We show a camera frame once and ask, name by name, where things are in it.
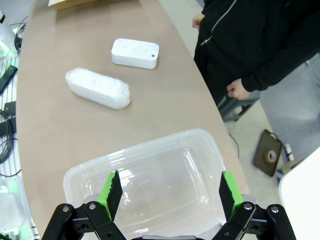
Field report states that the person's left hand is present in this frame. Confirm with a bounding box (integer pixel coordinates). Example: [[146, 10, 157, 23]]
[[226, 77, 252, 101]]

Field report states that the person's left forearm black sleeve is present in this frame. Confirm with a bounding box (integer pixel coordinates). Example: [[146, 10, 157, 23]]
[[241, 32, 320, 92]]

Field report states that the grey metal stool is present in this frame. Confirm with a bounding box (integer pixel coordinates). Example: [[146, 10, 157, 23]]
[[217, 89, 261, 123]]

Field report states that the black flat board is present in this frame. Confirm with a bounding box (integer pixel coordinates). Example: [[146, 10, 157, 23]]
[[252, 129, 283, 177]]

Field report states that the black flat strap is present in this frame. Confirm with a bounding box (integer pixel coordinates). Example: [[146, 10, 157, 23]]
[[0, 65, 19, 94]]

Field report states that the bubble clock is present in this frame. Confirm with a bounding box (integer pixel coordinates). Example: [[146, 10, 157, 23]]
[[65, 66, 131, 110]]

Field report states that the clear plastic container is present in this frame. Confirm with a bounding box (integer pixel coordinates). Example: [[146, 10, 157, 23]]
[[62, 128, 226, 240]]

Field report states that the person's right hand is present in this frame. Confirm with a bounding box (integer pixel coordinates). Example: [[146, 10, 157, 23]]
[[191, 12, 206, 29]]

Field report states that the white table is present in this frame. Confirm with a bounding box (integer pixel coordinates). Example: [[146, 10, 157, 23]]
[[278, 151, 320, 240]]

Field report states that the brown tape roll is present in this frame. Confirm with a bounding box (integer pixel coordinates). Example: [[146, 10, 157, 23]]
[[264, 149, 278, 163]]

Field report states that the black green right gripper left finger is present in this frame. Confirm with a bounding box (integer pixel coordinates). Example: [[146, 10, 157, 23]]
[[41, 169, 131, 240]]

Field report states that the white power strip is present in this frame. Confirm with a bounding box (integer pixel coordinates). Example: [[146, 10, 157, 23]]
[[111, 37, 160, 70]]

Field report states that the open brown cardboard box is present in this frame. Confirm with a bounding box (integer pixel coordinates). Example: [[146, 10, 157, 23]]
[[48, 0, 101, 11]]

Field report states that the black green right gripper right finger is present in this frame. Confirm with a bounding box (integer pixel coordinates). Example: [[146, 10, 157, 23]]
[[212, 170, 297, 240]]

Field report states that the black cable clamp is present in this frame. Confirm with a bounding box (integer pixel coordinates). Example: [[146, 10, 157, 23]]
[[0, 119, 17, 136], [3, 101, 17, 116]]

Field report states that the person in black jacket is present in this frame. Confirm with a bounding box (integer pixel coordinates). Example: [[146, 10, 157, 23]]
[[193, 0, 320, 101]]

